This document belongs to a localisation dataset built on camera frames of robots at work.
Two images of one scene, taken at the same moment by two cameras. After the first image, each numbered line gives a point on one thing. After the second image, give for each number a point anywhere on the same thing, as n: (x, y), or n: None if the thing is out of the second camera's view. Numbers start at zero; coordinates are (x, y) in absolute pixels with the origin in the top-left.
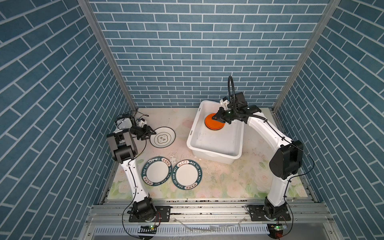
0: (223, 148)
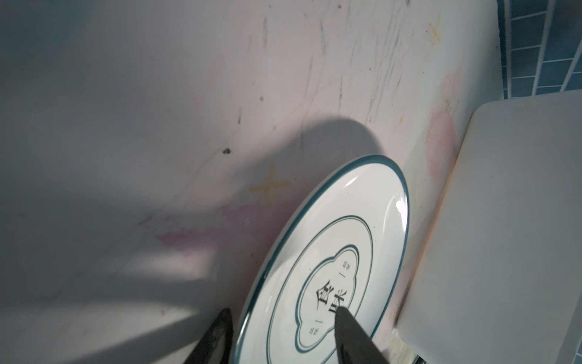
0: (499, 279)
